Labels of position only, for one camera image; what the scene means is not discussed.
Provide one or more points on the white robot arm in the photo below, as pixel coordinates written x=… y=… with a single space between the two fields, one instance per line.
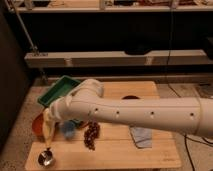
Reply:
x=185 y=115

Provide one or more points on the light blue plastic cup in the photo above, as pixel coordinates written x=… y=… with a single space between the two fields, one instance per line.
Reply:
x=67 y=129

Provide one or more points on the small metal cup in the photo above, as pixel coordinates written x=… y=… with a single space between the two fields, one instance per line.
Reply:
x=46 y=158

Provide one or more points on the purple plastic bowl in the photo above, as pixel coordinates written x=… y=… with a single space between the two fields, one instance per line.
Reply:
x=130 y=97

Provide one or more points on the red chili pepper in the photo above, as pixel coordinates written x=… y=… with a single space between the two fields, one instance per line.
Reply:
x=82 y=125

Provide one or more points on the green plastic tray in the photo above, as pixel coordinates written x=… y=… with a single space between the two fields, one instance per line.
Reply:
x=59 y=89

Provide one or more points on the bunch of dark grapes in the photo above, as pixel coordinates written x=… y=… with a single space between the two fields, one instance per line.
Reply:
x=91 y=134

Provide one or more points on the grey-blue cloth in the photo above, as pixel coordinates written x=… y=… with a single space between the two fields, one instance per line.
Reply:
x=142 y=137

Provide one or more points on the red plastic bowl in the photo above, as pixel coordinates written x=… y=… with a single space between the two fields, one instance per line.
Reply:
x=37 y=125

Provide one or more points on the upper metal shelf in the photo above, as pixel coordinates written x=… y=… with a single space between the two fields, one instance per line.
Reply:
x=109 y=5

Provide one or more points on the metal shelf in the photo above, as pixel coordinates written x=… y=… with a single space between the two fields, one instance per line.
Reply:
x=109 y=5
x=116 y=58

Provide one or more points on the diagonal metal pole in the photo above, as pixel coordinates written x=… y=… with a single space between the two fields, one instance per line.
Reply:
x=20 y=30

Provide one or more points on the lower metal shelf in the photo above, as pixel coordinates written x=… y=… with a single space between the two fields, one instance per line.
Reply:
x=116 y=58

